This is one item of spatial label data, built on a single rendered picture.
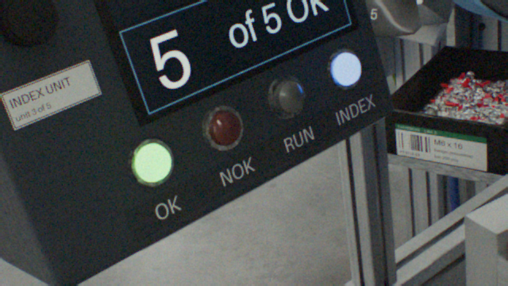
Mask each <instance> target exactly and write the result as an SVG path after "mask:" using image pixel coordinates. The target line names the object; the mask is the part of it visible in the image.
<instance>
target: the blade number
mask: <svg viewBox="0 0 508 286"><path fill-rule="evenodd" d="M367 9H368V15H369V18H370V21H371V22H381V13H382V5H368V7H367Z"/></svg>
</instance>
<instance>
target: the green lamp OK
mask: <svg viewBox="0 0 508 286"><path fill-rule="evenodd" d="M173 168H174V157H173V153H171V150H170V149H169V148H168V147H167V145H165V144H164V142H163V141H161V140H158V139H156V138H146V139H144V140H141V141H139V142H138V144H136V145H135V146H134V148H133V150H132V151H131V153H130V156H129V171H130V173H131V175H132V177H133V178H134V179H135V181H136V182H138V183H139V184H141V185H143V186H147V187H151V186H157V185H159V184H162V183H163V182H164V181H165V180H166V179H167V178H168V177H169V176H170V175H171V171H173Z"/></svg>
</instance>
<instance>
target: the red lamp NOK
mask: <svg viewBox="0 0 508 286"><path fill-rule="evenodd" d="M243 130H244V126H243V121H242V118H241V116H240V114H238V113H237V111H235V110H234V109H233V108H232V107H230V106H224V105H221V106H215V107H213V108H211V109H210V110H209V111H208V112H207V113H206V116H205V117H204V119H203V123H202V134H203V137H204V139H205V141H206V143H207V145H208V146H209V147H210V148H212V149H214V150H216V151H226V150H229V149H232V148H233V147H235V146H236V145H237V144H238V141H240V140H241V137H242V135H243Z"/></svg>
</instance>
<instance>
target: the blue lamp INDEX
mask: <svg viewBox="0 0 508 286"><path fill-rule="evenodd" d="M328 73H329V79H330V81H331V83H332V84H333V86H334V87H336V88H338V89H340V90H347V89H351V88H353V87H354V86H355V85H357V84H358V82H359V80H360V76H361V62H360V59H359V57H358V56H357V54H356V53H355V52H354V51H352V50H351V49H347V48H339V49H338V50H336V51H335V52H334V53H333V54H332V56H331V57H330V59H329V64H328Z"/></svg>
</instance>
